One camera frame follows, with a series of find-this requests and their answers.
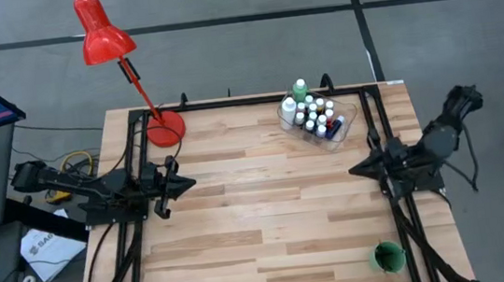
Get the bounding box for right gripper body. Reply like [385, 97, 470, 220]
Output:
[373, 134, 427, 197]

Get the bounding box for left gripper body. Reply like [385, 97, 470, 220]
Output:
[136, 153, 184, 216]

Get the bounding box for small dark blue paint bottle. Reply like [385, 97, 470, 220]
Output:
[323, 114, 348, 142]

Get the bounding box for small purple paint bottle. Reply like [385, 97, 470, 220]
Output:
[314, 124, 329, 143]

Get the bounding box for small red paint bottle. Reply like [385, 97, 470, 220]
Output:
[323, 108, 337, 130]

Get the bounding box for large white bottle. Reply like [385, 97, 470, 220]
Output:
[277, 95, 301, 133]

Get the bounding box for large green bottle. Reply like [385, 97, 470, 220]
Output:
[290, 77, 312, 105]

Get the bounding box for clear plastic bin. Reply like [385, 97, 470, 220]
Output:
[274, 83, 363, 159]

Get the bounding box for green plastic cup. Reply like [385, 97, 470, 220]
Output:
[367, 237, 410, 276]

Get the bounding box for white printed booklet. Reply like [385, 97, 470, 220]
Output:
[15, 205, 91, 282]

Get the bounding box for red desk lamp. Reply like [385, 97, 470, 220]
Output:
[72, 0, 189, 156]

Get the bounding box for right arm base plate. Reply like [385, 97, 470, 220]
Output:
[373, 151, 447, 198]

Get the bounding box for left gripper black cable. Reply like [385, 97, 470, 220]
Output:
[112, 121, 187, 177]

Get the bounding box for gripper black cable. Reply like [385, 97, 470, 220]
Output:
[440, 120, 483, 195]
[112, 121, 187, 177]

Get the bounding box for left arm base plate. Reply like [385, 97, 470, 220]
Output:
[82, 184, 153, 228]

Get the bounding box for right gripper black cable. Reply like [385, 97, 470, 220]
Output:
[440, 120, 483, 195]

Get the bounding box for tangle of black cables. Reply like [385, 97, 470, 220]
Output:
[8, 113, 111, 190]

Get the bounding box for yellow cable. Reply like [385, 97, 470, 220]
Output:
[40, 149, 99, 204]

